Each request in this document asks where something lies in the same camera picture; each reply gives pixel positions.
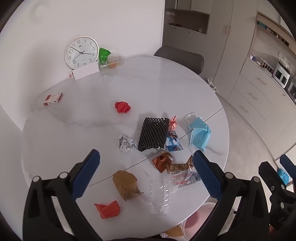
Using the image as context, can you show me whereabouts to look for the white wire stand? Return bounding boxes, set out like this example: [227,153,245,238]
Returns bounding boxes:
[208,78,219,93]

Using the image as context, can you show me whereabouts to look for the blue face mask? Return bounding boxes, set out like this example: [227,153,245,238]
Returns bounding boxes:
[184,113,211,160]

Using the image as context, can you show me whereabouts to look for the green plastic bag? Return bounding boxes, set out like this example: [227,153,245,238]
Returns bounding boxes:
[99,47,111,66]

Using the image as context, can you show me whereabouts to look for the round white wall clock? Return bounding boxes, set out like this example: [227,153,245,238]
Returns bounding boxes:
[64,36,100,69]

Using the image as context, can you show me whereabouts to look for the black foam net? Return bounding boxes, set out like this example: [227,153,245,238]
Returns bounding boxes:
[138,117,170,152]

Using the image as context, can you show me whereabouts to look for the red and white box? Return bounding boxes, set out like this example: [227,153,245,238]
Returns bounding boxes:
[43,92,63,106]

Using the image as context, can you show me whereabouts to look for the pink trash bin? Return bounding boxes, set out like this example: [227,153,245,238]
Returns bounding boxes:
[183,202,222,241]

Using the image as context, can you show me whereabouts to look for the pink wrapper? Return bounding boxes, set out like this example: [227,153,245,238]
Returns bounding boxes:
[168,115,178,131]

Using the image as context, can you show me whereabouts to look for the clear plastic snack bag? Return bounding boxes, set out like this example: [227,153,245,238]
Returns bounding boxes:
[102,53,125,70]

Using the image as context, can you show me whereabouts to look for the white countertop appliance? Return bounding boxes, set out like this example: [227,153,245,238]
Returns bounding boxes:
[273,52,296,88]

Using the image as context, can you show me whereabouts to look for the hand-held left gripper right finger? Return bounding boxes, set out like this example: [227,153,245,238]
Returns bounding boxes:
[192,150,270,241]

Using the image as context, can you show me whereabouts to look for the clear plastic tray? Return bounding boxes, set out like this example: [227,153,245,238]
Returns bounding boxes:
[146,171,185,215]

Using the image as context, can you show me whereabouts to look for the wall shelf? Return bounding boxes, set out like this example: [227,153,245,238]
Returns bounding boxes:
[251,11,296,61]

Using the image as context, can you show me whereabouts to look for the silver wrapper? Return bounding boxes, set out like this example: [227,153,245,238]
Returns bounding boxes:
[119,134,138,152]

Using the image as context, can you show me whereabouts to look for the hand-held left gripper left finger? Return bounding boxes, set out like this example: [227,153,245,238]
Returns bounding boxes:
[22,149,102,241]

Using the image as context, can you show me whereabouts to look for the white paper card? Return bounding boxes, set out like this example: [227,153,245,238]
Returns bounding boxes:
[73,62,100,80]

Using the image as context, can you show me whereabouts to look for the beige wardrobe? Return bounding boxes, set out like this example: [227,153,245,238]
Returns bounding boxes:
[211,0,258,99]

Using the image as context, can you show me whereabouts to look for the cabinet with open niche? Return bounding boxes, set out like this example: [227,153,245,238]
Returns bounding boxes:
[162,9,211,80]

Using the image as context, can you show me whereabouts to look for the clear wrapper with red label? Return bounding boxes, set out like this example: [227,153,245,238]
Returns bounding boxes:
[170,170,201,188]

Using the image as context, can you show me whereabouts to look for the brown paper bag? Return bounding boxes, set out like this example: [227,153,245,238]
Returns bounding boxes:
[112,171,144,202]

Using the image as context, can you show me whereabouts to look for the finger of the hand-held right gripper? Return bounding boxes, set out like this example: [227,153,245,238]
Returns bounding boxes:
[258,161,295,209]
[279,154,296,173]

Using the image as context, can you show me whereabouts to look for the beige drawer cabinet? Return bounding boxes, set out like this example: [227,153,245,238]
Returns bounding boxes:
[226,57,296,160]

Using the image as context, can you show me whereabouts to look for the brown cardboard piece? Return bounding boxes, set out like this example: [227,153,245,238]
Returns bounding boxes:
[165,226,184,237]

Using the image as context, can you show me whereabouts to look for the white dish rack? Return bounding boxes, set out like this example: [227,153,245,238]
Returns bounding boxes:
[260,58,273,75]

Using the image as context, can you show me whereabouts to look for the brown snack packet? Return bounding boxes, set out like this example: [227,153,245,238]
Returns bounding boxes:
[166,155,195,174]

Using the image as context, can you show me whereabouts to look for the red paper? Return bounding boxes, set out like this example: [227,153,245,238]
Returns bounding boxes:
[115,101,131,114]
[94,200,122,219]

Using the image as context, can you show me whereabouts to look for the brown orange wrapper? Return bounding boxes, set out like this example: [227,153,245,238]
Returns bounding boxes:
[152,152,174,173]

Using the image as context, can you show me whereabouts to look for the blue snack wrapper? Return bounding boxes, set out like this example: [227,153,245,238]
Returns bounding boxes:
[165,130,184,151]

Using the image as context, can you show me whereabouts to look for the grey chair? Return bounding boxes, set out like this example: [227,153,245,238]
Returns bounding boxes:
[154,46,204,75]

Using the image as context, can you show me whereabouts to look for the light blue patterned packet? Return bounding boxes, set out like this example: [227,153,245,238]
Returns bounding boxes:
[277,169,291,186]

